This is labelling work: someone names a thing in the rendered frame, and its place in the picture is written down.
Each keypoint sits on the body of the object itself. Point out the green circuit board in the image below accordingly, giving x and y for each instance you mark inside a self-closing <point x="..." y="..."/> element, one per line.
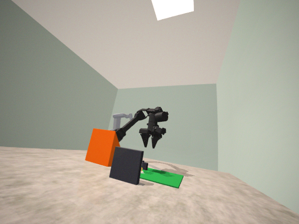
<point x="161" y="177"/>

